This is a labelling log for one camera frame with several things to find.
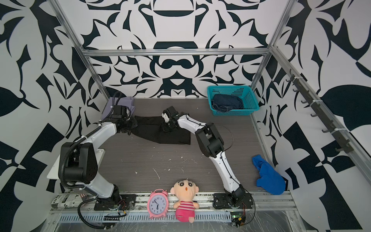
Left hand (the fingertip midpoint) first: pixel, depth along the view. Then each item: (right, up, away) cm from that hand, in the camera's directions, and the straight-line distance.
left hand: (134, 121), depth 94 cm
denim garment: (+62, +13, +18) cm, 66 cm away
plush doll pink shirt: (+32, -32, -24) cm, 51 cm away
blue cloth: (+79, -31, -14) cm, 86 cm away
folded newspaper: (-25, -38, -23) cm, 50 cm away
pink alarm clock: (+19, -39, -22) cm, 49 cm away
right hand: (+17, -4, +6) cm, 18 cm away
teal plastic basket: (+82, +13, +16) cm, 84 cm away
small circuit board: (+57, -46, -23) cm, 77 cm away
